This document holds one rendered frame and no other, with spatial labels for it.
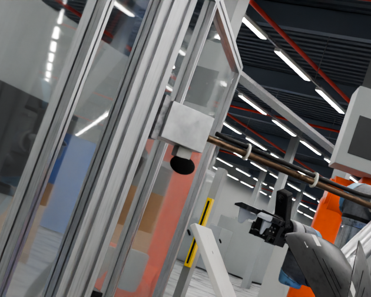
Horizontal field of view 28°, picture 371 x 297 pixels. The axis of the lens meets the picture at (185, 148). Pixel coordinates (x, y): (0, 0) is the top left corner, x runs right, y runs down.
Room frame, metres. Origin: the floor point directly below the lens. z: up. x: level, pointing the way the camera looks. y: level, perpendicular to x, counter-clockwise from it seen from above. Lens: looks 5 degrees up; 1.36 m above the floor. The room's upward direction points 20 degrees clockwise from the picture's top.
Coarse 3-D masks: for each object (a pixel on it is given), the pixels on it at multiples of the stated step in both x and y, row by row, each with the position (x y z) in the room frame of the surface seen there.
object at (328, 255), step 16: (288, 240) 1.63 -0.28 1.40; (320, 240) 1.71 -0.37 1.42; (304, 256) 1.63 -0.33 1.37; (320, 256) 1.67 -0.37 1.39; (336, 256) 1.71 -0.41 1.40; (304, 272) 1.61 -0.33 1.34; (320, 272) 1.63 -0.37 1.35; (336, 272) 1.66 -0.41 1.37; (320, 288) 1.60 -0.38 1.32; (336, 288) 1.63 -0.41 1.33
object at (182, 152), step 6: (174, 150) 1.39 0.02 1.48; (180, 150) 1.38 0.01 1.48; (186, 150) 1.38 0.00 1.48; (174, 156) 1.39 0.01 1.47; (180, 156) 1.38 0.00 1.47; (186, 156) 1.38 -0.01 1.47; (174, 162) 1.38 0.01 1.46; (180, 162) 1.38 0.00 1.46; (186, 162) 1.38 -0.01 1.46; (192, 162) 1.39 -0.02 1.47; (174, 168) 1.38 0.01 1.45; (180, 168) 1.38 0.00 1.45; (186, 168) 1.38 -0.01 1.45; (192, 168) 1.39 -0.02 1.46; (186, 174) 1.40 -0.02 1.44
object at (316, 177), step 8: (216, 136) 1.41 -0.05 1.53; (224, 136) 1.42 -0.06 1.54; (240, 144) 1.43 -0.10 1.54; (248, 144) 1.44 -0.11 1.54; (248, 152) 1.43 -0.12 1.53; (256, 152) 1.45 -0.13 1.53; (264, 152) 1.46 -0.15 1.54; (280, 160) 1.47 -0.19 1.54; (296, 168) 1.49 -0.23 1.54; (312, 176) 1.51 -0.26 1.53; (320, 176) 1.51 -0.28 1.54; (312, 184) 1.51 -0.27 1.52; (336, 184) 1.53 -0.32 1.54; (352, 192) 1.55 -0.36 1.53; (360, 192) 1.56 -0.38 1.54
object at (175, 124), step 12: (168, 96) 1.34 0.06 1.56; (168, 108) 1.34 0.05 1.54; (180, 108) 1.34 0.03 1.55; (156, 120) 1.34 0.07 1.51; (168, 120) 1.34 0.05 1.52; (180, 120) 1.34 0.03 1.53; (192, 120) 1.35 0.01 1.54; (204, 120) 1.36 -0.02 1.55; (156, 132) 1.34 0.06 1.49; (168, 132) 1.34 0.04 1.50; (180, 132) 1.35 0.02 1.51; (192, 132) 1.36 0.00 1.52; (204, 132) 1.37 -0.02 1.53; (180, 144) 1.35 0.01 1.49; (192, 144) 1.36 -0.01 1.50; (204, 144) 1.37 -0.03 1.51
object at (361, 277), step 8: (360, 248) 1.36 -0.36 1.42; (360, 256) 1.35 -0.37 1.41; (360, 264) 1.34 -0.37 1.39; (352, 272) 1.30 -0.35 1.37; (360, 272) 1.34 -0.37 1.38; (368, 272) 1.38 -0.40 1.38; (352, 280) 1.30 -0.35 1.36; (360, 280) 1.34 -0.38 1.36; (368, 280) 1.38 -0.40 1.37; (360, 288) 1.34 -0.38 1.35; (368, 288) 1.38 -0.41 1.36; (352, 296) 1.30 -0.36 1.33; (360, 296) 1.34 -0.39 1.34; (368, 296) 1.38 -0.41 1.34
